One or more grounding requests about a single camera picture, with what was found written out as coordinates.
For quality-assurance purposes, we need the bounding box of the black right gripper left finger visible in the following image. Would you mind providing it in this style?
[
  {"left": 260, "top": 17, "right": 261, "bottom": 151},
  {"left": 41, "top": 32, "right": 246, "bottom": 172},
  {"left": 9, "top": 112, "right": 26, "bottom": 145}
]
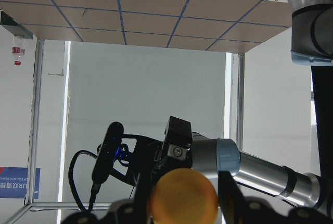
[{"left": 62, "top": 199, "right": 154, "bottom": 223}]

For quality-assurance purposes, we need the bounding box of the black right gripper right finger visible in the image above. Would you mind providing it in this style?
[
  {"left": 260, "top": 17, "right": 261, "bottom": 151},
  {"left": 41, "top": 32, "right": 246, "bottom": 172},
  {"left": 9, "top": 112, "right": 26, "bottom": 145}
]
[{"left": 218, "top": 171, "right": 332, "bottom": 224}]

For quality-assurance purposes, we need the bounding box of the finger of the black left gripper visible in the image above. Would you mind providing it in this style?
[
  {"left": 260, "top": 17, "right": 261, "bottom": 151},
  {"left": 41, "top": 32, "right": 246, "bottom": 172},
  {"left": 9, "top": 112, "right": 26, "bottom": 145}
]
[{"left": 162, "top": 116, "right": 193, "bottom": 161}]

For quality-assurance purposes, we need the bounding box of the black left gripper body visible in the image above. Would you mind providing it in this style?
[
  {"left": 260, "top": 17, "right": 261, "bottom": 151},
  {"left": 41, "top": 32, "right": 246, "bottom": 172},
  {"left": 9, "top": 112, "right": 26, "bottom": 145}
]
[{"left": 135, "top": 141, "right": 193, "bottom": 182}]

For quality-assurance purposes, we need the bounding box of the yellow push button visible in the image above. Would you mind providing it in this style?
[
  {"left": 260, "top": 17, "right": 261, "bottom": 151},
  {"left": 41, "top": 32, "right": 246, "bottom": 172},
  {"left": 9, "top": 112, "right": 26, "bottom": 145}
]
[{"left": 148, "top": 168, "right": 219, "bottom": 223}]

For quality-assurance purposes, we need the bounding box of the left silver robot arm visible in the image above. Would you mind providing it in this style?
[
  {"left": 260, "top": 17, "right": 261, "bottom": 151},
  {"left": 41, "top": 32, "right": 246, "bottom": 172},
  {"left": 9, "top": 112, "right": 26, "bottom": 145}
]
[{"left": 189, "top": 132, "right": 332, "bottom": 218}]

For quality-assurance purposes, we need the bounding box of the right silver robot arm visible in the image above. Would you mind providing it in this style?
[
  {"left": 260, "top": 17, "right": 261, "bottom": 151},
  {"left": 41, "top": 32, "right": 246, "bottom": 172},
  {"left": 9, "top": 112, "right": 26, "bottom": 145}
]
[{"left": 64, "top": 0, "right": 332, "bottom": 223}]

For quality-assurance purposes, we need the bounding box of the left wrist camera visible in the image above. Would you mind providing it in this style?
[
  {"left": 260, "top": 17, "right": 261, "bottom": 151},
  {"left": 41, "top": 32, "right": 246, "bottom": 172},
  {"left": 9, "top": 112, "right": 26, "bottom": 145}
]
[{"left": 92, "top": 122, "right": 124, "bottom": 184}]

